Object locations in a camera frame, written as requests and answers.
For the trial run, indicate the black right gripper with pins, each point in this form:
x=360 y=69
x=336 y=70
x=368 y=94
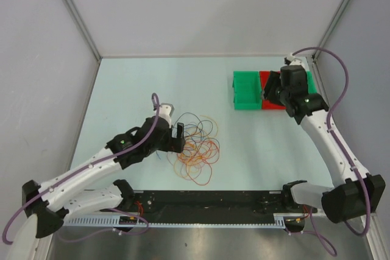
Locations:
x=273 y=80

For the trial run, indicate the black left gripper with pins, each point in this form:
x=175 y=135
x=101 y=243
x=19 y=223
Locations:
x=174 y=144

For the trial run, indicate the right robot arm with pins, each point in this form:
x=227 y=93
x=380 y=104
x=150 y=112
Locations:
x=355 y=192

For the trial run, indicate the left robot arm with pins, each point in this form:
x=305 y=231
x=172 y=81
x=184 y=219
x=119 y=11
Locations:
x=50 y=204

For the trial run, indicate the red bin middle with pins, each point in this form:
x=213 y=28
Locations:
x=265 y=104

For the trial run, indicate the green bin left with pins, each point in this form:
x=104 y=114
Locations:
x=247 y=90

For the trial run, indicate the green bin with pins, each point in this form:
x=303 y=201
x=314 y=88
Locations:
x=247 y=90
x=311 y=84

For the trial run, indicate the green bin right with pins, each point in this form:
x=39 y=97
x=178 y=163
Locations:
x=311 y=84

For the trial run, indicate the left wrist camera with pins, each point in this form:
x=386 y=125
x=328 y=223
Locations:
x=166 y=111

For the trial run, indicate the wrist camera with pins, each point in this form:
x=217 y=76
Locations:
x=166 y=111
x=291 y=59

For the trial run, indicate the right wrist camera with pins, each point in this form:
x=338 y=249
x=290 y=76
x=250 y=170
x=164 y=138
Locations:
x=291 y=59

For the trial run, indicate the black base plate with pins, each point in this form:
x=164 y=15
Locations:
x=210 y=206

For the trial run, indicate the slotted cable duct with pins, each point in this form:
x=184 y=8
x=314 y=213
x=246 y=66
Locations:
x=120 y=221

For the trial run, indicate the aluminium frame post right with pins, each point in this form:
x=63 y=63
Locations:
x=335 y=20

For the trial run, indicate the aluminium frame post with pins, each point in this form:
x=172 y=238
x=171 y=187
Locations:
x=82 y=28
x=335 y=20

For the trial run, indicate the aluminium frame post left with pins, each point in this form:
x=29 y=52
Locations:
x=82 y=28

